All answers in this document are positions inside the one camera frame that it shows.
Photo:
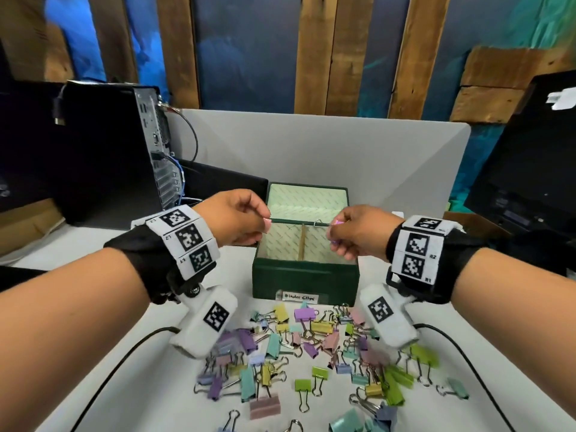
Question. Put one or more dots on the person's right forearm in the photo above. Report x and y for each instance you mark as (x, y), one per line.
(517, 319)

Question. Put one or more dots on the black flat pad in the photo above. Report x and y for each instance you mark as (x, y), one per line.
(225, 182)

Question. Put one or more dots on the person's right fingers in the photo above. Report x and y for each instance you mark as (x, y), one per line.
(342, 238)

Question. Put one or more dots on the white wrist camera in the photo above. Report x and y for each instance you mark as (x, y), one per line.
(387, 314)
(207, 321)

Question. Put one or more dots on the wooden block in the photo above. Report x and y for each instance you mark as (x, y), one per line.
(495, 85)

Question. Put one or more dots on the black computer tower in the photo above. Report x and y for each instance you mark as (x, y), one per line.
(108, 152)

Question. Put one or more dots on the grey desk partition panel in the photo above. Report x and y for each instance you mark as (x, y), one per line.
(337, 152)

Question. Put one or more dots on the pile of pastel binder clips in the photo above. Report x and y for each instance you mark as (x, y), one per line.
(315, 355)

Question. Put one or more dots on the white tag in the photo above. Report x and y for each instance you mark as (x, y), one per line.
(561, 98)

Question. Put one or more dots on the person's left hand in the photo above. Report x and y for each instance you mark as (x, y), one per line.
(225, 218)

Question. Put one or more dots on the wooden divider strip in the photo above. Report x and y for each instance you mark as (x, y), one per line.
(301, 245)

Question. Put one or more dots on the white marker wristband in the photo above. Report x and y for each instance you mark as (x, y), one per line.
(418, 251)
(186, 238)

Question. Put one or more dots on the person's left fingers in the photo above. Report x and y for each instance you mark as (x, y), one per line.
(260, 215)

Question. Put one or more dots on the person's left forearm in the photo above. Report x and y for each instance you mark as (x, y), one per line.
(67, 337)

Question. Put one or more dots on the black computer monitor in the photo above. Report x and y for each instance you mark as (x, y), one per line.
(526, 166)

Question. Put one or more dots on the brown cardboard box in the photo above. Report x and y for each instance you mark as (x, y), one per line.
(27, 224)

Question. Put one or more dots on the black screen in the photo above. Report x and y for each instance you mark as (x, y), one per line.
(27, 143)

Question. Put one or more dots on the person's right hand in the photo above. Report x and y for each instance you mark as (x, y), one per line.
(369, 231)

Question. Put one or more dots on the white handwritten label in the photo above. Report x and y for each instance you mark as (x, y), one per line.
(297, 296)

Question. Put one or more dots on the brown cardboard piece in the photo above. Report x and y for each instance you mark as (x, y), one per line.
(472, 224)

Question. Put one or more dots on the green storage box with lid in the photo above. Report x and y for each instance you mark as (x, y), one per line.
(306, 276)

